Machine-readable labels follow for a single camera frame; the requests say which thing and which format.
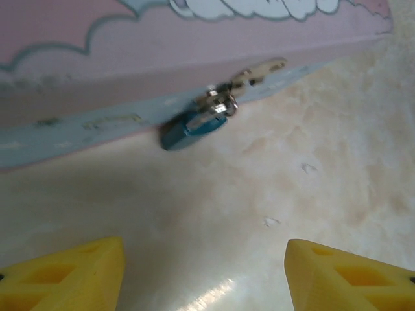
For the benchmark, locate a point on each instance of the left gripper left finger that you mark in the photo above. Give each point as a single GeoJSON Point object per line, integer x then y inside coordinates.
{"type": "Point", "coordinates": [65, 278]}

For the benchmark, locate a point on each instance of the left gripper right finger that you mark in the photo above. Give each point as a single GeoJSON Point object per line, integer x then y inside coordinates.
{"type": "Point", "coordinates": [350, 282]}

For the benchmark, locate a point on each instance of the teal padlock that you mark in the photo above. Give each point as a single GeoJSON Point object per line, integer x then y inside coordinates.
{"type": "Point", "coordinates": [175, 136]}

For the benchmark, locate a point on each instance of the cartoon print tin box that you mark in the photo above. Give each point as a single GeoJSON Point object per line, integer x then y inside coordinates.
{"type": "Point", "coordinates": [162, 48]}

